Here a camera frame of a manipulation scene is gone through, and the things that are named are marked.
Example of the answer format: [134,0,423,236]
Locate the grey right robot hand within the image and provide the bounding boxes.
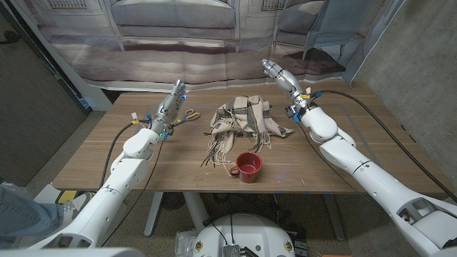
[261,59,317,121]

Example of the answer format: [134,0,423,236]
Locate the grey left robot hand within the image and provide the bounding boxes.
[149,79,189,142]

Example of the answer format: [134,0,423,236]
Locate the beige plaid fringed scarf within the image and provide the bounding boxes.
[200,94,296,178]

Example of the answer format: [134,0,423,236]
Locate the printed room backdrop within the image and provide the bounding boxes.
[10,0,408,93]

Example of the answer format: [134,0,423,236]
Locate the red ceramic mug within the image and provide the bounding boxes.
[229,151,263,184]

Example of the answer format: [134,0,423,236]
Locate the white table column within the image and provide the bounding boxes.
[182,192,211,233]

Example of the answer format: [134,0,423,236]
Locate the white table leg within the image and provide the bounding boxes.
[322,194,346,242]
[144,192,165,238]

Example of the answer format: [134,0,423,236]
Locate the white sneaker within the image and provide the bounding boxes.
[60,192,92,226]

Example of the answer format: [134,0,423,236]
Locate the yellow black floor item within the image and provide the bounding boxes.
[55,190,79,205]

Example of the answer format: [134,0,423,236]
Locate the clear plastic container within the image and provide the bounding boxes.
[174,230,198,256]

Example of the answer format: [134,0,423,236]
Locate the white robot torso base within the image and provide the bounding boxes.
[192,213,296,257]

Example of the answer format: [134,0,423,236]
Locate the person leg in jeans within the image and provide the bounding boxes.
[0,185,65,248]

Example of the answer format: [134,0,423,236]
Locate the grey orange handled scissors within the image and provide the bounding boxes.
[171,109,201,128]

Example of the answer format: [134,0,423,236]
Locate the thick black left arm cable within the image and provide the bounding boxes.
[99,121,151,189]

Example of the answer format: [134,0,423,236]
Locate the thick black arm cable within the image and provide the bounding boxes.
[99,121,151,189]
[316,89,457,203]

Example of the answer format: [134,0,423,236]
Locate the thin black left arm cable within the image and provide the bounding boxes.
[101,141,165,243]

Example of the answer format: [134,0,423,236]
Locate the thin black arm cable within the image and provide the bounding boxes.
[298,123,379,208]
[101,141,165,243]

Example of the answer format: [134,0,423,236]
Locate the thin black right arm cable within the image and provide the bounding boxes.
[298,123,379,208]

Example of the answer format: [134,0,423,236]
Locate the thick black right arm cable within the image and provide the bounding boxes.
[316,89,457,203]

